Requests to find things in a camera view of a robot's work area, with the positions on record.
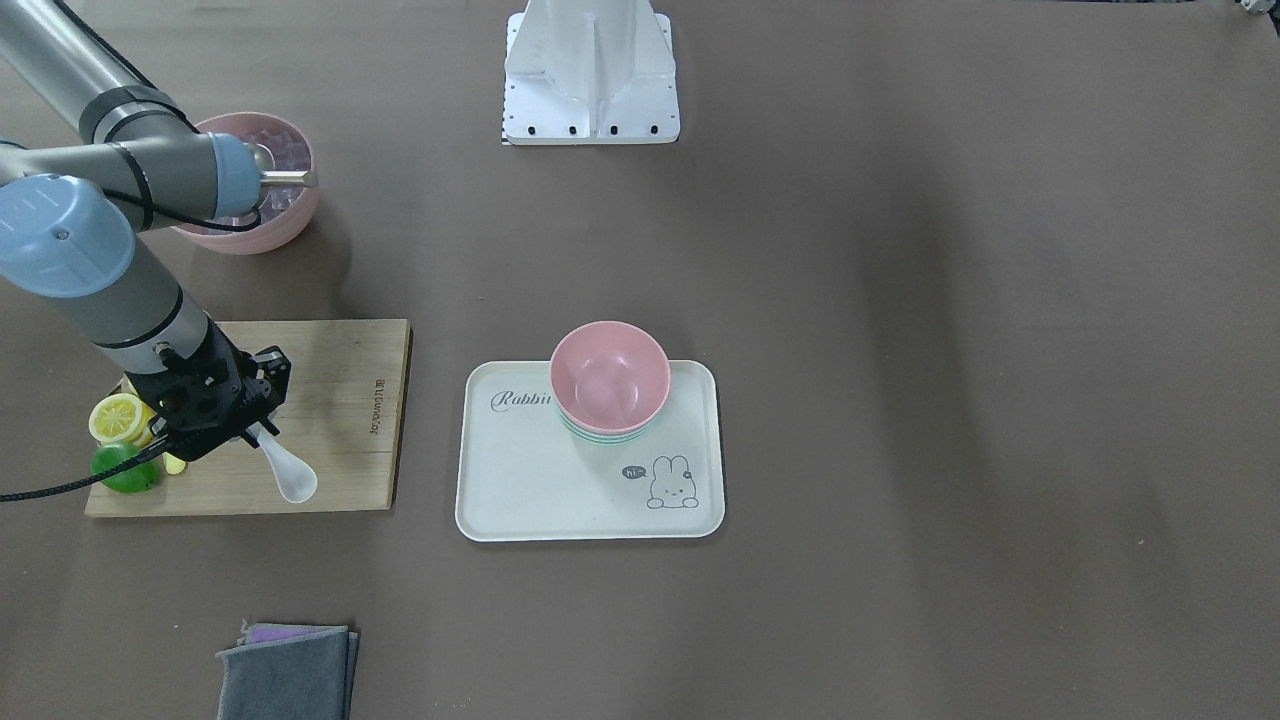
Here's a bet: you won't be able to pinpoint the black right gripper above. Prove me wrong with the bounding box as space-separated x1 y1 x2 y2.
124 322 292 462

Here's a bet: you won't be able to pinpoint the white ceramic spoon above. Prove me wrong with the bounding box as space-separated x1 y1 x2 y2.
260 433 317 503

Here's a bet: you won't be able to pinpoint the small pink bowl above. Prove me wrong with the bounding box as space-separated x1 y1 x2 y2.
548 320 672 434

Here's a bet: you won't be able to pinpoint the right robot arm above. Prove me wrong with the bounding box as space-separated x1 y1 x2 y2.
1 1 315 461

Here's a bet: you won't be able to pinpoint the large pink bowl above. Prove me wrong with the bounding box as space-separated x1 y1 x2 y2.
174 111 319 256

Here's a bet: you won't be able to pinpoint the yellow plastic knife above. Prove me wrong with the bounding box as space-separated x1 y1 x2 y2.
160 454 188 477

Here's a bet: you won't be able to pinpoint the wooden cutting board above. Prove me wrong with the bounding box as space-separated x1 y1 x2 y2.
84 319 412 518

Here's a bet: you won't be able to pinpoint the green lime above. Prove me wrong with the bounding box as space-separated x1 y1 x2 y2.
90 442 161 495

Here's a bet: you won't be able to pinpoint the lemon half slice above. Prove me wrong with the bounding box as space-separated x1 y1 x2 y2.
87 392 155 448

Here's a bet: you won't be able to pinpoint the grey folded cloth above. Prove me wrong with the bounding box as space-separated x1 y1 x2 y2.
216 623 360 719

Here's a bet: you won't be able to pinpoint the metal ice scoop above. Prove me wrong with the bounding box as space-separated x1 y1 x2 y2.
246 141 317 215

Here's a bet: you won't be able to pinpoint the cream rabbit tray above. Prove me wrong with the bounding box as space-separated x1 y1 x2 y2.
454 360 726 542

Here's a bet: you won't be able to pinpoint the stacked green bowls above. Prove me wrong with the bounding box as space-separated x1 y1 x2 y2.
559 413 652 446

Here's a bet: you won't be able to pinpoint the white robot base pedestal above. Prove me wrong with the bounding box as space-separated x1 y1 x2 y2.
500 1 681 146

